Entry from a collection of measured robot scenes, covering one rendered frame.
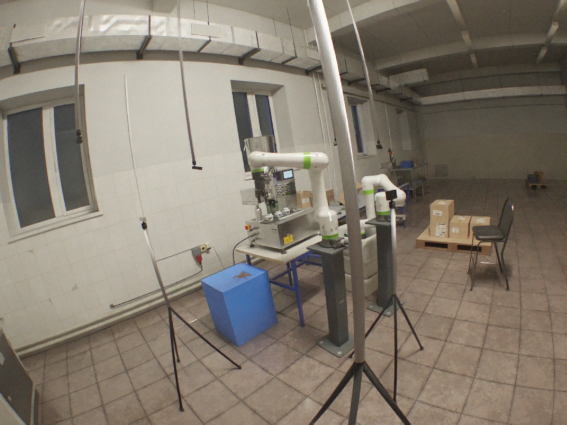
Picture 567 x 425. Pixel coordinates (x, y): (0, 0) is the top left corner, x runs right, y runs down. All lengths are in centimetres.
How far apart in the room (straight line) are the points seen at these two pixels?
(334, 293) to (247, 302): 81
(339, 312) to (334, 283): 28
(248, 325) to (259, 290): 35
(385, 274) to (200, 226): 247
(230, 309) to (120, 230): 175
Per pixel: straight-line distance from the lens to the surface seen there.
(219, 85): 416
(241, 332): 244
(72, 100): 394
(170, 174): 350
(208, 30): 386
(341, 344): 228
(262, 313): 252
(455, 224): 410
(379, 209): 232
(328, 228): 178
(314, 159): 170
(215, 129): 390
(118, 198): 333
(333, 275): 190
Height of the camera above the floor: 155
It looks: 11 degrees down
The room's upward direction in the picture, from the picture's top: 9 degrees counter-clockwise
